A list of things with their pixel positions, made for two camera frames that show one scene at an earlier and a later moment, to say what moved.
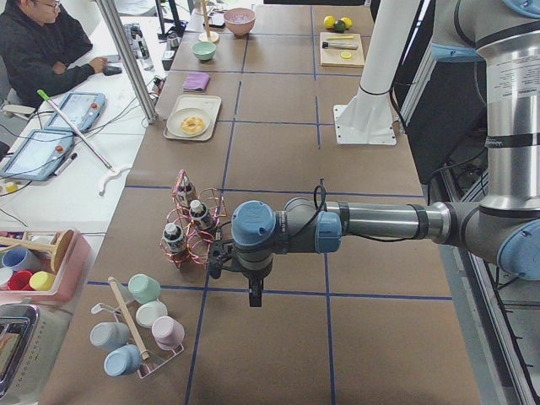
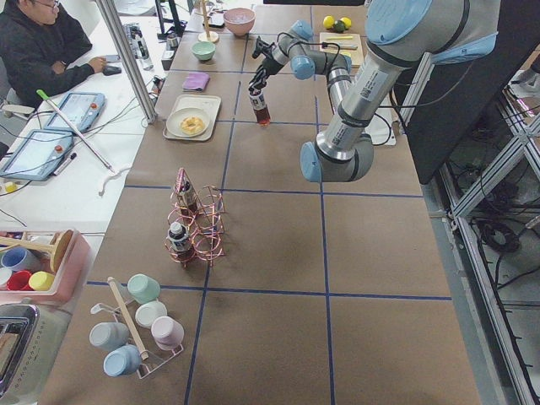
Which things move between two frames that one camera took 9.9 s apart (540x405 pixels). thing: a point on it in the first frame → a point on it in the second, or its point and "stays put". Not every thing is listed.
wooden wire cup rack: x=152 y=361 stays put
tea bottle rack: x=198 y=212 → x=261 y=109
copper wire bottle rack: x=188 y=232 stays put
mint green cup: x=143 y=288 stays put
